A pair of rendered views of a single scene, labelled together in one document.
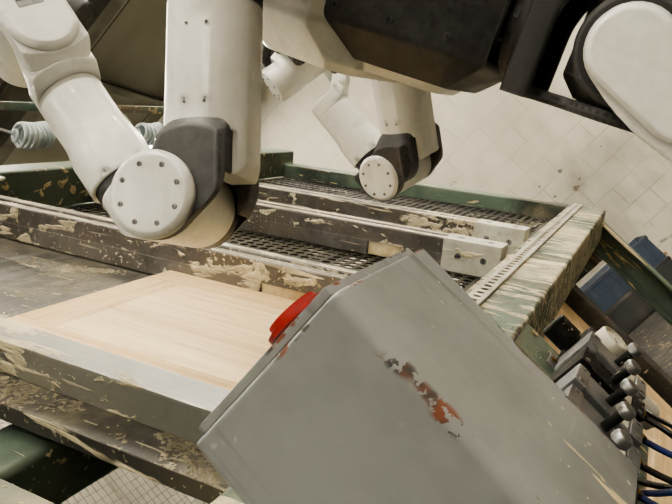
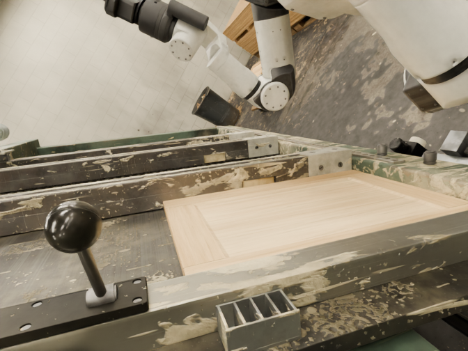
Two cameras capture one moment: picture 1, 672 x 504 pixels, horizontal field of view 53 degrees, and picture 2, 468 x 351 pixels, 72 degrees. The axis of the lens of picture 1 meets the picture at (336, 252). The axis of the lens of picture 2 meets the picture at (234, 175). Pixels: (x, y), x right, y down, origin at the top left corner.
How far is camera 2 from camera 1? 81 cm
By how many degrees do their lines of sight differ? 39
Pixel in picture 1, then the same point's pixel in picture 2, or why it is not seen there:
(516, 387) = not seen: outside the picture
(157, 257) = (147, 196)
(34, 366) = (340, 278)
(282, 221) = (140, 161)
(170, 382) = (439, 225)
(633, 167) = (170, 120)
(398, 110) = (285, 49)
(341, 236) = (185, 158)
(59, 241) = (24, 222)
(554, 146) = (131, 118)
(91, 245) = not seen: hidden behind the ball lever
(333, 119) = (230, 66)
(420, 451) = not seen: outside the picture
